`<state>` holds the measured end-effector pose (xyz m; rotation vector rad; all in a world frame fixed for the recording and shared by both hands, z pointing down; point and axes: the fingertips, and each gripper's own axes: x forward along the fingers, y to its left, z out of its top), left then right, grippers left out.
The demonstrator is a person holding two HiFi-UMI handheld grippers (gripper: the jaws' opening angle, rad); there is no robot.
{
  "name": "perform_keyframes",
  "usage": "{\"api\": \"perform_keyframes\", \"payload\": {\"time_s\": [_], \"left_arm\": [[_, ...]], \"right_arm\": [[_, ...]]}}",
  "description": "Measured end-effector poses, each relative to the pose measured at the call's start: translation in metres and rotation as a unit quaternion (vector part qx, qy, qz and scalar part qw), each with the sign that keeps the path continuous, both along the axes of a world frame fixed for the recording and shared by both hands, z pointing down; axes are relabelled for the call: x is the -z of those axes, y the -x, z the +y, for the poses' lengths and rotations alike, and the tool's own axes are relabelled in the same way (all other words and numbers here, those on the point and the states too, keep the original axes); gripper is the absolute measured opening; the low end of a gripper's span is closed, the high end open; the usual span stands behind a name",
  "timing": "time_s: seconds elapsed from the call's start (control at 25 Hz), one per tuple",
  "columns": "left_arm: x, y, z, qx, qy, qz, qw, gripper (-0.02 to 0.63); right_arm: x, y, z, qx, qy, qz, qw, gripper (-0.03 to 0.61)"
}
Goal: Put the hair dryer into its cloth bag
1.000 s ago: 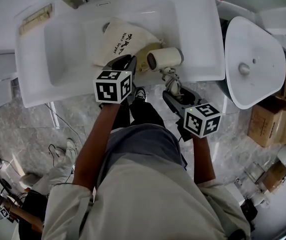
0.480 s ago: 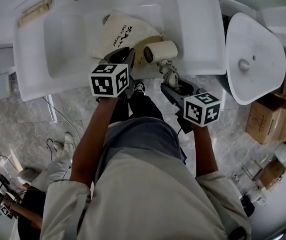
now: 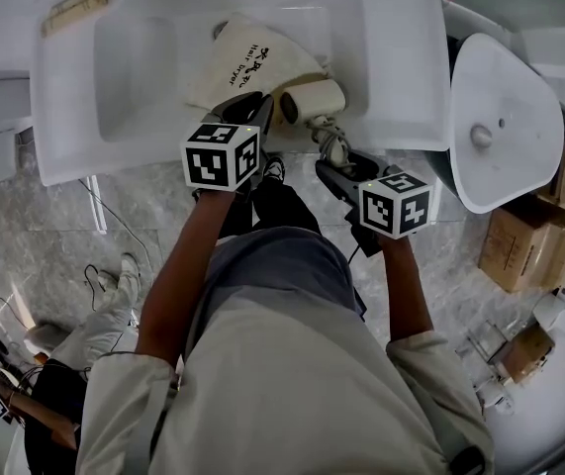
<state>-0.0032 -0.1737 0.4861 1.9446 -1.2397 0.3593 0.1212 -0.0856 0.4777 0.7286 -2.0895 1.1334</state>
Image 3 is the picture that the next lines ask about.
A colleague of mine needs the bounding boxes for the small brown cardboard box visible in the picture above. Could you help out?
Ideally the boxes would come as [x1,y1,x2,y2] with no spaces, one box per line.
[500,323,556,384]

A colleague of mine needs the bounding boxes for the person's light grey shirt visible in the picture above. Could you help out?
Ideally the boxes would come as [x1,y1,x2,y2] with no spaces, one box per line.
[74,225,497,475]

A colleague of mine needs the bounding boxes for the black floor cable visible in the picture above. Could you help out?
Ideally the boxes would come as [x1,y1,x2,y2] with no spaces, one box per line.
[82,263,108,312]

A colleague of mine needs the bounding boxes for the beige cloth bag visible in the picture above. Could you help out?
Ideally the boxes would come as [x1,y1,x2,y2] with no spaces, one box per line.
[184,11,336,114]

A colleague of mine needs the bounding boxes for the white toilet lid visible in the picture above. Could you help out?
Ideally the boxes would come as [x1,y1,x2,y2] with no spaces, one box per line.
[532,292,565,341]

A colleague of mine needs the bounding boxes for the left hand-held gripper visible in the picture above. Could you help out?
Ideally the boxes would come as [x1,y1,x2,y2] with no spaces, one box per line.
[180,91,276,193]

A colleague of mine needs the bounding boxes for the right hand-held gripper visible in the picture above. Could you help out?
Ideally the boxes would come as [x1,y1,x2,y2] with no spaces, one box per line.
[315,149,434,259]

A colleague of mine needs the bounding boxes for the large brown cardboard box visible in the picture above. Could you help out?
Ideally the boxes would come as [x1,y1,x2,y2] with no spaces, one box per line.
[477,204,565,295]

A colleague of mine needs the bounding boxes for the white oval wash basin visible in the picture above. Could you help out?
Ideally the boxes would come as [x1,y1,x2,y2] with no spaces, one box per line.
[448,32,565,215]

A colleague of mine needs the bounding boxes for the white floor cable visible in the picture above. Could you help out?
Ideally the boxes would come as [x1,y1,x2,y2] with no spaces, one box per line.
[77,177,157,269]

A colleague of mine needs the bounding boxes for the beige hair dryer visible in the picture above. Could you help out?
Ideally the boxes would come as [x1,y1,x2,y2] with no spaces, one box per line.
[280,78,362,168]

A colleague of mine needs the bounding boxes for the person's left forearm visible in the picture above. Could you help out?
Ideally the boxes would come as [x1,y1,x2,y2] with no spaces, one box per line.
[135,188,236,366]

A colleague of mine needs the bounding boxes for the person's dark trousers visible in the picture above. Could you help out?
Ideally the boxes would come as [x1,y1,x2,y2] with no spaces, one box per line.
[218,178,324,242]

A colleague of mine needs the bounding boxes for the person's shoe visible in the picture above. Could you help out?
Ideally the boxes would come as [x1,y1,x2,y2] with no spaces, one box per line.
[261,154,287,183]

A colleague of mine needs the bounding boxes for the person's right forearm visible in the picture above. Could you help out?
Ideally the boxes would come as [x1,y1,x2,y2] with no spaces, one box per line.
[378,234,435,344]

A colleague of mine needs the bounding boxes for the white rectangular sink basin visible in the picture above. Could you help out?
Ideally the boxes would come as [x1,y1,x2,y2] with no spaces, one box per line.
[31,0,452,188]

